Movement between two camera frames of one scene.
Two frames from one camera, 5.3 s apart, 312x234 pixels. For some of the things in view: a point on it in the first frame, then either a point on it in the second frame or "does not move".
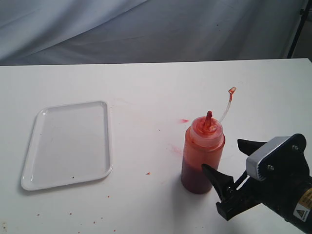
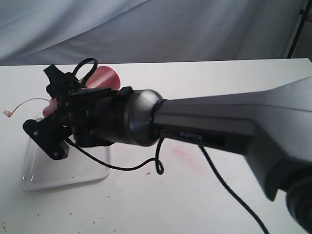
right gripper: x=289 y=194 to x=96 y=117
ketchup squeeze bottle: x=204 y=144 to x=105 y=77
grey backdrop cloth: x=67 y=32 does not move
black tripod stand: x=304 y=14 does not move
